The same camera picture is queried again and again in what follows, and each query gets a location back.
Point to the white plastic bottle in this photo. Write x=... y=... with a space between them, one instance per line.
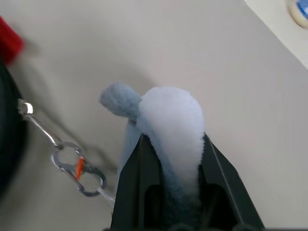
x=299 y=14

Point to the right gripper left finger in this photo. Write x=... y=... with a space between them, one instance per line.
x=134 y=183

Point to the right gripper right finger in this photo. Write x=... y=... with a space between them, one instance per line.
x=221 y=187

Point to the silver figure-eight clip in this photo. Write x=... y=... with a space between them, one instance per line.
x=72 y=174

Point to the blue grey plush toy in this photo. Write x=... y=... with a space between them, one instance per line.
x=173 y=115

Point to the black pouch bag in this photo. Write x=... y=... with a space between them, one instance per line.
x=7 y=120

